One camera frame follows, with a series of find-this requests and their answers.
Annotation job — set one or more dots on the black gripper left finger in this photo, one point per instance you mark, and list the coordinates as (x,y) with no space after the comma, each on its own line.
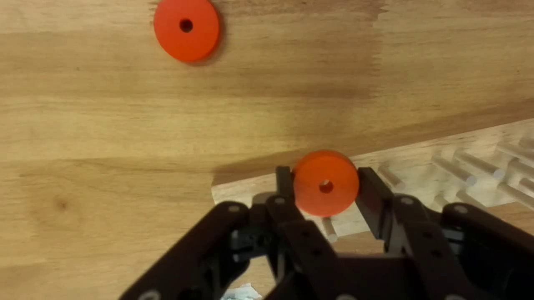
(222,256)

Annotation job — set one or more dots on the wooden base with pegs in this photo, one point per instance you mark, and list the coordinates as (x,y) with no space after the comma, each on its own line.
(410,167)

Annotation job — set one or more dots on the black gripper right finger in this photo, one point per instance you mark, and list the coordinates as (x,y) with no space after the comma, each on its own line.
(444,244)

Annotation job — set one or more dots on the orange disk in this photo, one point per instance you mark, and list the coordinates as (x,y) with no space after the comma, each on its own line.
(310,176)
(202,39)

